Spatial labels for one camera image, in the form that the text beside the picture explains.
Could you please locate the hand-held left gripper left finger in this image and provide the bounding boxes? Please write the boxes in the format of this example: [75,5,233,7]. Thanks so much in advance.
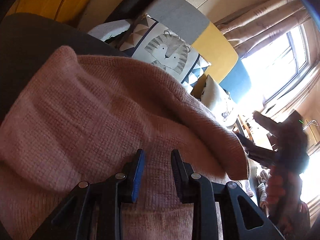
[30,149,146,240]

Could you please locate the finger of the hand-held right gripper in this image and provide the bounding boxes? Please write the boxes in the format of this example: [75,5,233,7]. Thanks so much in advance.
[235,131,277,167]

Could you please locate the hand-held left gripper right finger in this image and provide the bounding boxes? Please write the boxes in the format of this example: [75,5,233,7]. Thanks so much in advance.
[171,149,285,240]

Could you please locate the pink knit sweater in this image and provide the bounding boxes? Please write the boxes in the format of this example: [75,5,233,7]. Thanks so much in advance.
[0,45,249,240]

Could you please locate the person's right forearm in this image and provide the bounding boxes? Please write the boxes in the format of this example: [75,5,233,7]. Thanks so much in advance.
[269,200,312,240]

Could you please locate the person's right hand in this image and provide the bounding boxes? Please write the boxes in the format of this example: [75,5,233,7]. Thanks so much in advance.
[264,173,287,205]

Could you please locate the wooden side table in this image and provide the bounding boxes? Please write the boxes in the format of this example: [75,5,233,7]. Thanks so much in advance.
[235,114,278,150]

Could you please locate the cream knit sweater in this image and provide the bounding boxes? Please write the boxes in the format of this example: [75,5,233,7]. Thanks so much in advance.
[240,159,272,217]

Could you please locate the deer print cushion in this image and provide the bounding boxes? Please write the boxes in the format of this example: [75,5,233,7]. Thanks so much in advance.
[200,74,238,128]

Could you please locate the window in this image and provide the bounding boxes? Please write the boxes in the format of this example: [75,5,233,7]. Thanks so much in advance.
[240,25,315,105]

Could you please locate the grey yellow blue armchair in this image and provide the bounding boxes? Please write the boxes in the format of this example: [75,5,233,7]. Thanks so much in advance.
[87,0,252,105]

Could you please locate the tiger print cushion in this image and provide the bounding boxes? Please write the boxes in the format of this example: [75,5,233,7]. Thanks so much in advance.
[117,14,212,84]

